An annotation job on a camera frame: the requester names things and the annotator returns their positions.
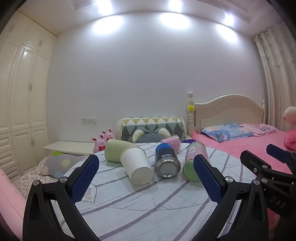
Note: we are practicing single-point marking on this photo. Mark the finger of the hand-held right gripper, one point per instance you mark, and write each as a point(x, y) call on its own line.
point(278, 153)
point(254, 161)

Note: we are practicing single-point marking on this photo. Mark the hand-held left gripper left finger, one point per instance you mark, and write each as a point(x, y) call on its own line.
point(84, 178)

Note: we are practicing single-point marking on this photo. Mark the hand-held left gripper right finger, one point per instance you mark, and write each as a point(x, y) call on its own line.
point(207, 178)

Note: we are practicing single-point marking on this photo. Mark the white cup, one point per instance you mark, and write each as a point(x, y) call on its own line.
point(137, 165)

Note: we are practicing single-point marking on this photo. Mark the pink and green cup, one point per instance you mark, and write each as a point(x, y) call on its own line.
point(193, 155)

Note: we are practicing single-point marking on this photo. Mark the light green cup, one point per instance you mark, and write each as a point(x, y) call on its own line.
point(115, 150)

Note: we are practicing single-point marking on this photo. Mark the blue cup with metal base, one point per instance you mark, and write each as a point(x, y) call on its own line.
point(165, 160)

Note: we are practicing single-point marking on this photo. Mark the pink pig plush toy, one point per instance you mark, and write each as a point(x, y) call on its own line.
point(291, 129)

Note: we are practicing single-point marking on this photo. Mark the grey flower pillow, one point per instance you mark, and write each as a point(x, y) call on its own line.
point(62, 163)

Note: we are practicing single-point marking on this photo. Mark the pink bed sheet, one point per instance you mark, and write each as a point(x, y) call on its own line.
point(231, 147)

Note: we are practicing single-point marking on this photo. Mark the pink printed pillow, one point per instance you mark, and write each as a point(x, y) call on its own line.
point(261, 129)

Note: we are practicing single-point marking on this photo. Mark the white nightstand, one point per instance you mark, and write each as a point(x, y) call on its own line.
point(69, 147)

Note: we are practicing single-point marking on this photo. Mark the pink bunny toy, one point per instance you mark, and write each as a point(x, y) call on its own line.
point(99, 144)
point(110, 135)

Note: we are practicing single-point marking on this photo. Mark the blue printed pillow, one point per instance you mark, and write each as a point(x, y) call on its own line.
point(224, 133)

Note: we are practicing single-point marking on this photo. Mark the purple cloth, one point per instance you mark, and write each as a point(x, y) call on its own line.
point(187, 140)

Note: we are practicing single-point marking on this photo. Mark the heart print sheet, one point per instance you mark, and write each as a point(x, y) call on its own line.
point(30, 179)

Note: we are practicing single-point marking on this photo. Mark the cream bed headboard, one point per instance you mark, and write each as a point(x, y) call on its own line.
point(229, 111)

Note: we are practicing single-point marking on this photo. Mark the grey bear pillow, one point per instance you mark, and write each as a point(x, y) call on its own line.
point(148, 138)

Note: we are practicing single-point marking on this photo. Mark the yellow crown sticker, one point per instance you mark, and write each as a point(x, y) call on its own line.
point(190, 108)

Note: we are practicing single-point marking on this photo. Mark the pink blanket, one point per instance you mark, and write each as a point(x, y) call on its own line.
point(11, 199)

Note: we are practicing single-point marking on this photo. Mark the cream patterned curtain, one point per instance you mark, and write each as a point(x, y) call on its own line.
point(277, 76)

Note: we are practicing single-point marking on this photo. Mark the triangle patterned cushion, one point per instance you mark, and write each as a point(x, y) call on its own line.
point(150, 124)

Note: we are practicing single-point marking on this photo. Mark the cream wardrobe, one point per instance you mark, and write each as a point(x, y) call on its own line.
point(20, 92)

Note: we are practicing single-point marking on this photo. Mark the wall socket panel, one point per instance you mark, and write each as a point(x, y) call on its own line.
point(89, 120)

